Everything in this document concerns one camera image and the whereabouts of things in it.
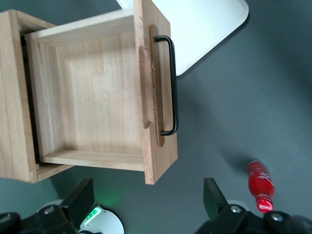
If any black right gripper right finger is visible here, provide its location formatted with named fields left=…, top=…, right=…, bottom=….
left=195, top=177, right=312, bottom=234

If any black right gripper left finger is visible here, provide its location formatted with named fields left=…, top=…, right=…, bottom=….
left=0, top=177, right=95, bottom=234

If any black metal drawer handle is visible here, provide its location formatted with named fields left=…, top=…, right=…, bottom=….
left=154, top=35, right=180, bottom=137

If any light wooden drawer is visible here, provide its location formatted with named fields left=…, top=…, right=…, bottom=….
left=24, top=0, right=180, bottom=185

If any light wooden drawer cabinet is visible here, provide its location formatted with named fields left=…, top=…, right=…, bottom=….
left=0, top=9, right=74, bottom=184

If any red soda bottle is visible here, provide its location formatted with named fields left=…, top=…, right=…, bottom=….
left=247, top=159, right=276, bottom=214

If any white plastic tray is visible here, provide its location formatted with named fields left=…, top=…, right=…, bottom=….
left=116, top=0, right=250, bottom=77

